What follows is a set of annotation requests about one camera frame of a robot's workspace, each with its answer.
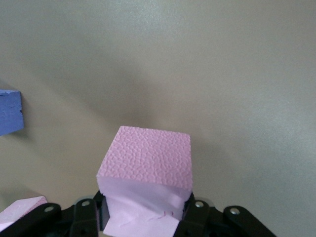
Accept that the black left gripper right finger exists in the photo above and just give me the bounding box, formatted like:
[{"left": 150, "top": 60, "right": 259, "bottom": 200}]
[{"left": 174, "top": 194, "right": 277, "bottom": 237}]

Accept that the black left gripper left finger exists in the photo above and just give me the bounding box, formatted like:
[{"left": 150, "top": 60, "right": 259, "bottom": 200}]
[{"left": 0, "top": 191, "right": 111, "bottom": 237}]

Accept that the pink foam cube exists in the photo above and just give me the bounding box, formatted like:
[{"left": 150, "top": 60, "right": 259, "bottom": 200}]
[
  {"left": 96, "top": 125, "right": 193, "bottom": 237},
  {"left": 0, "top": 196, "right": 48, "bottom": 231}
]

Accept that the purple foam cube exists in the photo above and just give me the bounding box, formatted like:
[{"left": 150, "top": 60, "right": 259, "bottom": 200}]
[{"left": 0, "top": 88, "right": 25, "bottom": 137}]

